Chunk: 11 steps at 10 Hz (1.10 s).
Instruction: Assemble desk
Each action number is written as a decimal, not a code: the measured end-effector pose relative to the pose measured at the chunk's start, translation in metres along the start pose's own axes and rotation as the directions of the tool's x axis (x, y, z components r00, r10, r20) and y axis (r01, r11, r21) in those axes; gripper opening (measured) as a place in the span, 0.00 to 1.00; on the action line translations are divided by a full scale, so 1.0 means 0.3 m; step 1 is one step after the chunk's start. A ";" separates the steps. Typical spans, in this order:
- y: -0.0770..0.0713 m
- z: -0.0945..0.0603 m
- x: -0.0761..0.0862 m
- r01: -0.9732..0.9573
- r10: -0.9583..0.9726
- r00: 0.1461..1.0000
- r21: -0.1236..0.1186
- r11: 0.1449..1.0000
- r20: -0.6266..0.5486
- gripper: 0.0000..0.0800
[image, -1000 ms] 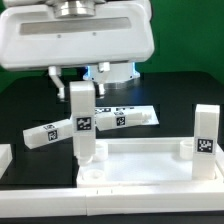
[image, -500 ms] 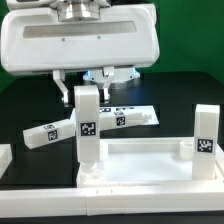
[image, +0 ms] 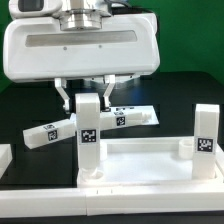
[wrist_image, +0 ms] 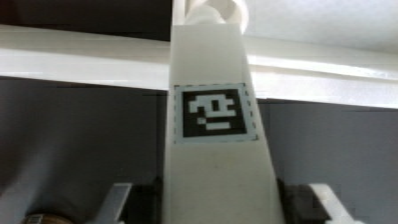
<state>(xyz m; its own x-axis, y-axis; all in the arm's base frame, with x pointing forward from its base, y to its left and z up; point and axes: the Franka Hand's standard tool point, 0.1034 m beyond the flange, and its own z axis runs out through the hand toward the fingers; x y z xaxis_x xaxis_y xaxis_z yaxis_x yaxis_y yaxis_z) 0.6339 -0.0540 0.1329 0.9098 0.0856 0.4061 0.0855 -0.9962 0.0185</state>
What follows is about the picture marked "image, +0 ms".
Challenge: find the white marker sheet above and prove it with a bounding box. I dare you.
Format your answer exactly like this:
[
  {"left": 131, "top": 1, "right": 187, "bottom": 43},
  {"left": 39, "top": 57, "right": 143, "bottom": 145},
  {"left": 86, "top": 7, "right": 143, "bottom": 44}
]
[{"left": 69, "top": 105, "right": 160, "bottom": 128}]

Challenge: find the white front fence rail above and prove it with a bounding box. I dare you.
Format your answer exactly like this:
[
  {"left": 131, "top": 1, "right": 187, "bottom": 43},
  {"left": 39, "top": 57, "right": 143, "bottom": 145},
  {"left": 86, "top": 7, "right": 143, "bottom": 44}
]
[{"left": 0, "top": 184, "right": 224, "bottom": 218}]

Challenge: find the white left fence block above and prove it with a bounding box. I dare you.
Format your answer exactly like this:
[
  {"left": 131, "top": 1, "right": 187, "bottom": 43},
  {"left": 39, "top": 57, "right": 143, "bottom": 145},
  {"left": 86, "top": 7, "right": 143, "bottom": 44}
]
[{"left": 0, "top": 144, "right": 12, "bottom": 178}]

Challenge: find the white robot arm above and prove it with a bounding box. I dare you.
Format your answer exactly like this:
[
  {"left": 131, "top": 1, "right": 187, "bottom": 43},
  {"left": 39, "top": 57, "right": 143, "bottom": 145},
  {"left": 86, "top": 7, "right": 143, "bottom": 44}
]
[{"left": 3, "top": 0, "right": 160, "bottom": 111}]

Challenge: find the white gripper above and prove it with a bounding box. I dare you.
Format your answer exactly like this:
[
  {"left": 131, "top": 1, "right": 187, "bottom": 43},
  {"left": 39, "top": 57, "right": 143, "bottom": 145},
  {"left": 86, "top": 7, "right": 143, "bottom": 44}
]
[{"left": 3, "top": 0, "right": 160, "bottom": 114}]

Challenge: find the white desk top tray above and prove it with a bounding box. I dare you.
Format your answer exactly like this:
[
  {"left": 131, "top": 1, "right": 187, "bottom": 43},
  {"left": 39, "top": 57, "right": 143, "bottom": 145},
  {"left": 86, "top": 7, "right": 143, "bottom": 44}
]
[{"left": 77, "top": 136, "right": 224, "bottom": 188}]

